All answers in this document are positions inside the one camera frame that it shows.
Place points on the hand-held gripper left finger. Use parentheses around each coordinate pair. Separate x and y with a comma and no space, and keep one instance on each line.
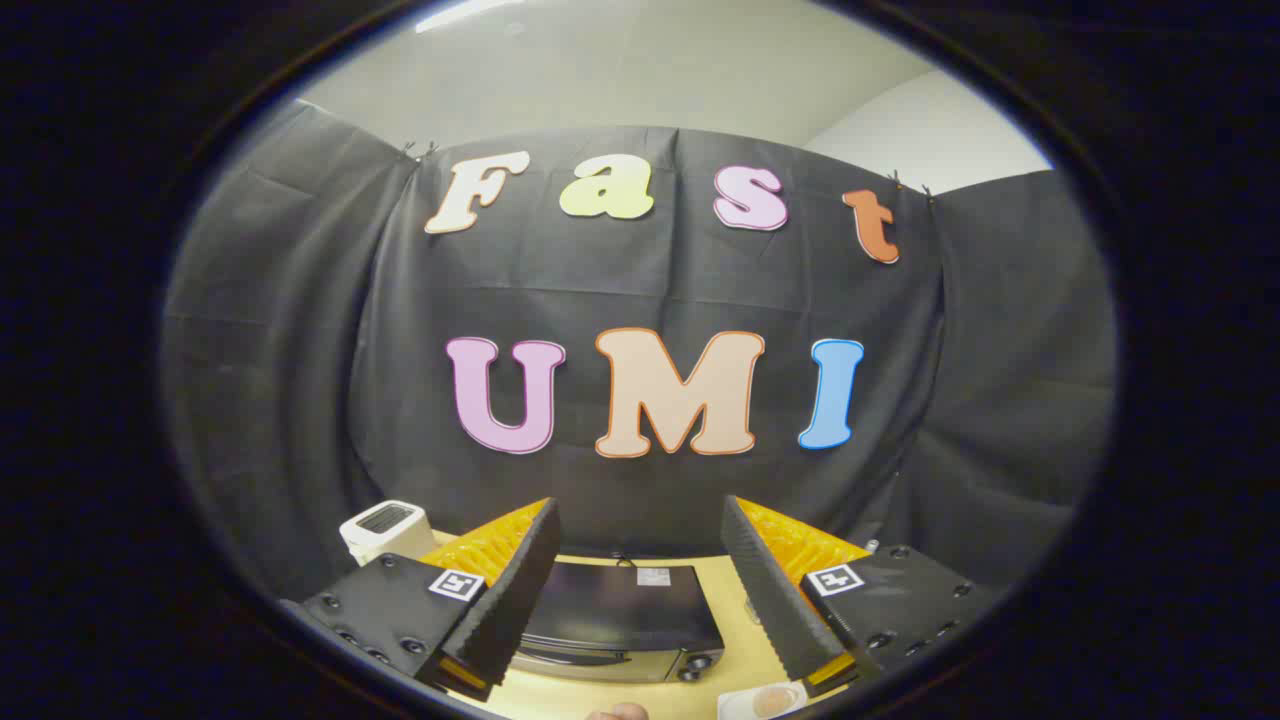
(520,590)

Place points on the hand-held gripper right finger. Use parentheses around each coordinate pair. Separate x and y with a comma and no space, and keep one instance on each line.
(770,590)

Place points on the black toaster oven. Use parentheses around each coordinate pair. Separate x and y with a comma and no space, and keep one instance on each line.
(620,610)

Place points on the white bread toaster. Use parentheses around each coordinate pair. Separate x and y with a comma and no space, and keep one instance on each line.
(385,525)

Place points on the white plate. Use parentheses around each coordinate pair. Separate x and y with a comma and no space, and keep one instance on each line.
(733,705)

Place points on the black backdrop cloth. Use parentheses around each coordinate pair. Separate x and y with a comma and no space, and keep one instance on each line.
(650,290)

